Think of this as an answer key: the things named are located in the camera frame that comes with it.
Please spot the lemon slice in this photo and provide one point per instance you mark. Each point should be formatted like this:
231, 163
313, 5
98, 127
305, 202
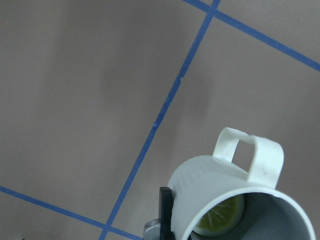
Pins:
222, 218

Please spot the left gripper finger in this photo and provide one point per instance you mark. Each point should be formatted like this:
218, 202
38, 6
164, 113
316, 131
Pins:
166, 202

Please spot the white mug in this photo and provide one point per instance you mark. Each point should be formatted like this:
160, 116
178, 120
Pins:
202, 182

